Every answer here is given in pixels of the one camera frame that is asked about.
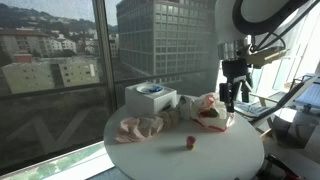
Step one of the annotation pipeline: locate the white square box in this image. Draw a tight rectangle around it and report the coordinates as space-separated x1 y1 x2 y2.
124 81 178 118

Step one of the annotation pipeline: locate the pink cloth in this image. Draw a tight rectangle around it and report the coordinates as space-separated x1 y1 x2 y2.
114 114 165 145

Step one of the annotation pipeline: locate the white plastic bag red print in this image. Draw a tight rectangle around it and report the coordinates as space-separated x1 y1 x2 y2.
176 92 236 133

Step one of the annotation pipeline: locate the beige crumpled cloth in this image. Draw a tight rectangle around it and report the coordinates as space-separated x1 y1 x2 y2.
157 108 183 131

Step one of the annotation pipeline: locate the white small plate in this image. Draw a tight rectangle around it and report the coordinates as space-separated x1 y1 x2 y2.
136 83 165 95

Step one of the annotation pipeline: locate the small red cup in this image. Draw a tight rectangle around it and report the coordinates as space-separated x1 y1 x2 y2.
185 134 197 151

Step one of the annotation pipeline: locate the red black tool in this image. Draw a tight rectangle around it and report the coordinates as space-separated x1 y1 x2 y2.
262 153 304 180

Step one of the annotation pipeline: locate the tan wrist camera mount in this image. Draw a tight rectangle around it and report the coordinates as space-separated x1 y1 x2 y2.
244 46 290 70

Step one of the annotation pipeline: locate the dark window mullion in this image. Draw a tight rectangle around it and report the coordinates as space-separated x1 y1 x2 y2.
91 0 118 114

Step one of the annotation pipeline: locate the blue striped board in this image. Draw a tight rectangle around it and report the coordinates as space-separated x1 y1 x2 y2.
294 81 320 110

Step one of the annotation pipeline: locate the black chair frame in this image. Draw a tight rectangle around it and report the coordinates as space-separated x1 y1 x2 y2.
248 77 320 127

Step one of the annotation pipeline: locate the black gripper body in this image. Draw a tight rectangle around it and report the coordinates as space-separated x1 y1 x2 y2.
221 58 254 85

